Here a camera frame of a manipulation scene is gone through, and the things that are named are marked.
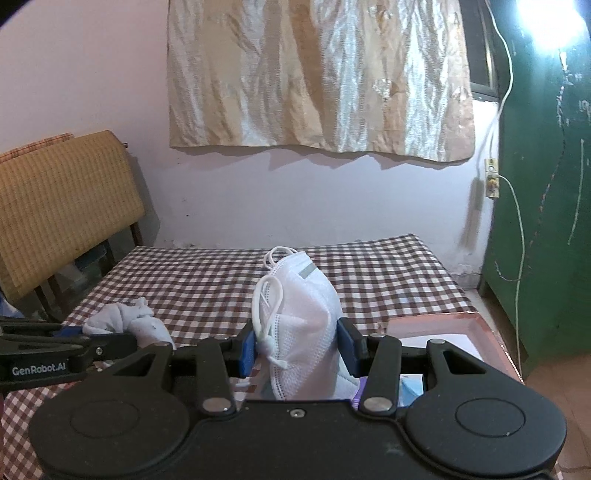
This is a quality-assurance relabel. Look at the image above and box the brown checkered tablecloth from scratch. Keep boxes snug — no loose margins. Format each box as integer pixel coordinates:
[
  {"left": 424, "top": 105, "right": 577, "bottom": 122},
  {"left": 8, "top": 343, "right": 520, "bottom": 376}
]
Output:
[{"left": 0, "top": 233, "right": 478, "bottom": 480}]

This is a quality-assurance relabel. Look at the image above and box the white wall cable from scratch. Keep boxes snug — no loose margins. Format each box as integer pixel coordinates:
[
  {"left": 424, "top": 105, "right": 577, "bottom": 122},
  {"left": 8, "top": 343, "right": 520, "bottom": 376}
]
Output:
[{"left": 475, "top": 0, "right": 528, "bottom": 365}]

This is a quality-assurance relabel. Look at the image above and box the wall power socket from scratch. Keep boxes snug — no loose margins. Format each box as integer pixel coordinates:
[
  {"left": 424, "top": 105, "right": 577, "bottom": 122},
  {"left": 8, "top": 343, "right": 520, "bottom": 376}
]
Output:
[{"left": 485, "top": 158, "right": 500, "bottom": 199}]

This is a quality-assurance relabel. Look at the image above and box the blue surgical mask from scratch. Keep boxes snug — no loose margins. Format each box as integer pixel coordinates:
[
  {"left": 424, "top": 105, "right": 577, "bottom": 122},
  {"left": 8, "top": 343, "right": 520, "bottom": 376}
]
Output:
[{"left": 398, "top": 374, "right": 424, "bottom": 407}]

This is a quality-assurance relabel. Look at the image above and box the white respirator mask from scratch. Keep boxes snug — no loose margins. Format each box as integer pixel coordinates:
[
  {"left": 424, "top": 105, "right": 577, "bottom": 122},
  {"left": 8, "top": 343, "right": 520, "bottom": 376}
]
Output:
[{"left": 252, "top": 246, "right": 359, "bottom": 401}]

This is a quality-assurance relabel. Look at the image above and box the white knitted sock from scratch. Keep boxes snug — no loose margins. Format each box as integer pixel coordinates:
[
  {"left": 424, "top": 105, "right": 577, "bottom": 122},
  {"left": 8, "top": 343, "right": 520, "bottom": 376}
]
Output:
[{"left": 82, "top": 297, "right": 175, "bottom": 349}]

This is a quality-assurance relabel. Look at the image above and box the pink cardboard box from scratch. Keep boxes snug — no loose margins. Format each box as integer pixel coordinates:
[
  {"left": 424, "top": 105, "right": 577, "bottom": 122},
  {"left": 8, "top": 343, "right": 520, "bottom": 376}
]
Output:
[{"left": 386, "top": 313, "right": 522, "bottom": 381}]

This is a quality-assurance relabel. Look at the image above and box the green wooden door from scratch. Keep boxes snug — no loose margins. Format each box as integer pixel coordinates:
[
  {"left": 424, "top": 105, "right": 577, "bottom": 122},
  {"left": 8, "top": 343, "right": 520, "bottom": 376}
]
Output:
[{"left": 483, "top": 1, "right": 590, "bottom": 370}]

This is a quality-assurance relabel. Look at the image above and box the woven bamboo mat chair back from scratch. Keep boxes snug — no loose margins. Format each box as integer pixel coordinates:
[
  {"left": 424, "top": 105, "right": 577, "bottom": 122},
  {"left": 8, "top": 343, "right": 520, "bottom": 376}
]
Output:
[{"left": 1, "top": 131, "right": 145, "bottom": 302}]

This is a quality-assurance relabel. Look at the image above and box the beige wall curtain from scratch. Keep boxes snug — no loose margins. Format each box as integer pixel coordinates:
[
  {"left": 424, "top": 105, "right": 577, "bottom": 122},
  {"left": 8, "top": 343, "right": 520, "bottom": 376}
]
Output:
[{"left": 167, "top": 1, "right": 475, "bottom": 163}]

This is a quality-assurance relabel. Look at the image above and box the purple wet wipes pack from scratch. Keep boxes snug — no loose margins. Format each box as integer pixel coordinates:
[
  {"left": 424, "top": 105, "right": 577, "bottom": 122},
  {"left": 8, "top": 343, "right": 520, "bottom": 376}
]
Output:
[{"left": 352, "top": 377, "right": 367, "bottom": 409}]

